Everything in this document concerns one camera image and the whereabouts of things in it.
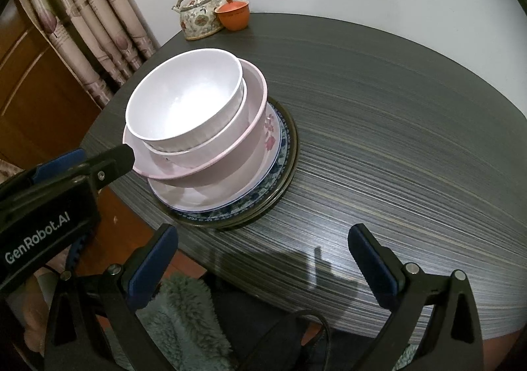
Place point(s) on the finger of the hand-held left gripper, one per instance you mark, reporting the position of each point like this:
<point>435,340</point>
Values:
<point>61,165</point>
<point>115,163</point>

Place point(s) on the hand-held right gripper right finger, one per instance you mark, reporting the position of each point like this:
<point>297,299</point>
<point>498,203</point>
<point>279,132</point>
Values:
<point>374,264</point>

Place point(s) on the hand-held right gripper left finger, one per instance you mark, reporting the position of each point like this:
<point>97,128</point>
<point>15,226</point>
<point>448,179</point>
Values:
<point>150,268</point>

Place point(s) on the white bowl light blue print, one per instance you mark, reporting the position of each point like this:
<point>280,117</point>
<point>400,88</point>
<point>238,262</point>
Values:
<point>181,152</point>

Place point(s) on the white plate pink flowers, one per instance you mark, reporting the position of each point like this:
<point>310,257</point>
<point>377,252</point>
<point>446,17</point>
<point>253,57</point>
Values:
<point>214,200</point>

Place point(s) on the white bowl dark print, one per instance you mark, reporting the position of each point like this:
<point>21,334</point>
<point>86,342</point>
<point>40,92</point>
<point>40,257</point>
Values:
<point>185,99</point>

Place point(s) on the large pink bowl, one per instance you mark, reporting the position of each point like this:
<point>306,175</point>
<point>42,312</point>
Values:
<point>230,165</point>

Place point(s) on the blue floral plate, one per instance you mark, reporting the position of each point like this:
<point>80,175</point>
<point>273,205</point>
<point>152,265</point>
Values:
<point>263,194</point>
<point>289,185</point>

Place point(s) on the brown wooden cabinet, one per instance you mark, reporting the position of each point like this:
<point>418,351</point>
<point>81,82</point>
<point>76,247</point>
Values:
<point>33,99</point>

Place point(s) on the beige patterned curtain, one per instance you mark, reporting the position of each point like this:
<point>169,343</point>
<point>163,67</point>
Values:
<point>82,25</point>

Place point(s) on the floral ceramic teapot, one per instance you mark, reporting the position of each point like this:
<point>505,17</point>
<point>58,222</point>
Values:
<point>201,21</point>

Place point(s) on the orange lidded cup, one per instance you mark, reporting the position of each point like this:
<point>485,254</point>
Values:
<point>232,19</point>

